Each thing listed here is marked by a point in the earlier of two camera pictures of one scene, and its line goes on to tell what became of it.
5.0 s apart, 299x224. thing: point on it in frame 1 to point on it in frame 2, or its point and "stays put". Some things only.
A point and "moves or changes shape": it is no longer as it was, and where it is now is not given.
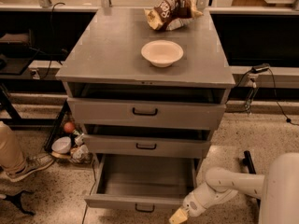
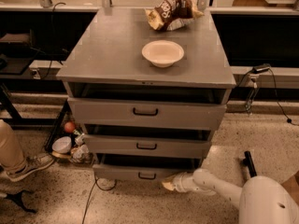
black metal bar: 248,161 stays put
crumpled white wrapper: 80,154 stays put
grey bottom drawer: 140,181 moves or changes shape
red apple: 69,127 stays put
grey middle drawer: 149,145 stays put
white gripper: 192,204 to 179,181
